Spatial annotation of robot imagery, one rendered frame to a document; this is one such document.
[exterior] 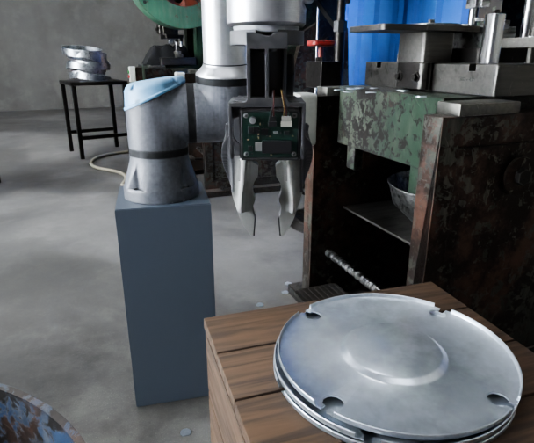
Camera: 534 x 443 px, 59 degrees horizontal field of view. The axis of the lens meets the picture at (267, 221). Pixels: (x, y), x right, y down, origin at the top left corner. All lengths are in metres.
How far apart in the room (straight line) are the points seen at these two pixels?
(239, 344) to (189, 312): 0.36
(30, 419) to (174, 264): 0.59
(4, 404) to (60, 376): 0.84
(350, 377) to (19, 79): 7.19
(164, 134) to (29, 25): 6.67
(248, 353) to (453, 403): 0.25
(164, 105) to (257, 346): 0.48
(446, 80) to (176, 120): 0.57
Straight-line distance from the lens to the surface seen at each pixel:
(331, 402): 0.56
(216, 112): 0.92
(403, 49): 1.18
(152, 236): 0.94
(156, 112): 0.92
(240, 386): 0.60
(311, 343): 0.64
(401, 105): 1.07
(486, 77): 1.03
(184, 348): 1.06
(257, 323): 0.71
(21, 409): 0.43
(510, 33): 1.24
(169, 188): 0.93
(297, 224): 2.08
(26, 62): 7.54
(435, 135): 0.90
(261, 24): 0.45
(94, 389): 1.21
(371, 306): 0.73
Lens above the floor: 0.72
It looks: 19 degrees down
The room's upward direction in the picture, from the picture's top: straight up
